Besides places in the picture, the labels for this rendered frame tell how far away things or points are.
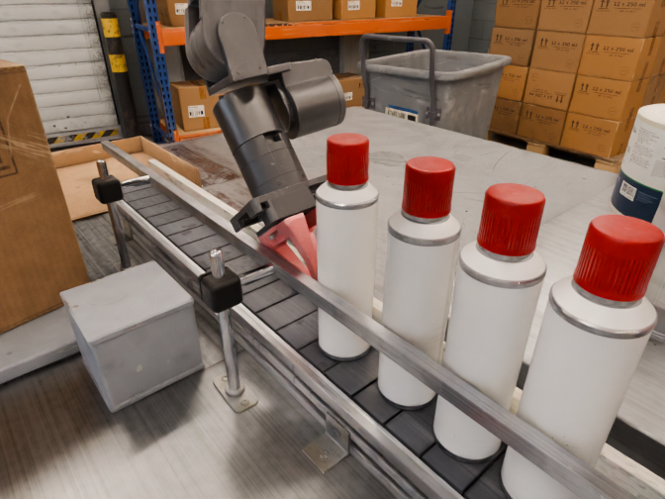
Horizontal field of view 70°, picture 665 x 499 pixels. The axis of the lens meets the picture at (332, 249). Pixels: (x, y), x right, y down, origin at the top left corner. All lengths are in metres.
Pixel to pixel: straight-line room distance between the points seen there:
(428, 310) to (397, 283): 0.03
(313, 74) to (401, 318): 0.27
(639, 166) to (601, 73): 2.93
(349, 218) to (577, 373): 0.19
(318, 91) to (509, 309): 0.30
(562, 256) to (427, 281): 0.37
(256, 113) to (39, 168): 0.25
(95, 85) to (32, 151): 3.80
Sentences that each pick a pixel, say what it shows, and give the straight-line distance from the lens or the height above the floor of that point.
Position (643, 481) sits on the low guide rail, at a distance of 0.39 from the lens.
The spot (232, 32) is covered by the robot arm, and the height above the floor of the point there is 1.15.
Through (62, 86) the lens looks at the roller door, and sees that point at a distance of 4.36.
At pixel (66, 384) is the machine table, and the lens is 0.57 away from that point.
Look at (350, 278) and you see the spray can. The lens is 0.40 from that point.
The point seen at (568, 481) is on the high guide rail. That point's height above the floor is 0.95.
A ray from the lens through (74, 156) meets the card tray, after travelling 1.21.
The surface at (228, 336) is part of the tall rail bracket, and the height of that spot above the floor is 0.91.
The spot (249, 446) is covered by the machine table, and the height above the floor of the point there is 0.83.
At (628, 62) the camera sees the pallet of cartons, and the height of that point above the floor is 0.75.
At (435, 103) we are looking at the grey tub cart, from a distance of 2.61.
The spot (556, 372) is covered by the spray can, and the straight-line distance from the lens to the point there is 0.30.
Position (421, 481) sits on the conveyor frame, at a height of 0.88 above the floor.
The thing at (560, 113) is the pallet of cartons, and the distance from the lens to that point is 3.87.
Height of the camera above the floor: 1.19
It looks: 30 degrees down
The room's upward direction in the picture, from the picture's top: straight up
